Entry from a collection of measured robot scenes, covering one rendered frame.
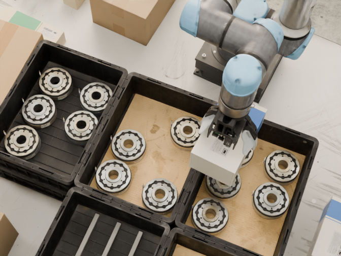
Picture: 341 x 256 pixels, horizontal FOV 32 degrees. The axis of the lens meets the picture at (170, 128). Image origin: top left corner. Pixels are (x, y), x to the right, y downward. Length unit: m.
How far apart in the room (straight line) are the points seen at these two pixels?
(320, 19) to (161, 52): 1.28
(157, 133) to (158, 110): 0.08
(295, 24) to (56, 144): 0.79
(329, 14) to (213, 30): 1.98
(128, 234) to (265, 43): 0.72
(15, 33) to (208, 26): 0.89
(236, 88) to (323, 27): 2.00
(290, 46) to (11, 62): 0.87
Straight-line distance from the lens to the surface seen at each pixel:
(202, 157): 1.45
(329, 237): 1.81
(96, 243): 1.70
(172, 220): 1.61
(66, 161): 1.80
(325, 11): 3.23
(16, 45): 1.98
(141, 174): 1.76
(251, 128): 1.41
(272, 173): 1.76
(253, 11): 1.83
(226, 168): 1.45
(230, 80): 1.19
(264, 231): 1.73
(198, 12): 1.28
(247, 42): 1.26
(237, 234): 1.72
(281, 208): 1.73
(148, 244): 1.69
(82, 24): 2.20
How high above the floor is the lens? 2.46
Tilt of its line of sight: 64 degrees down
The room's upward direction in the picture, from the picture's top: 3 degrees clockwise
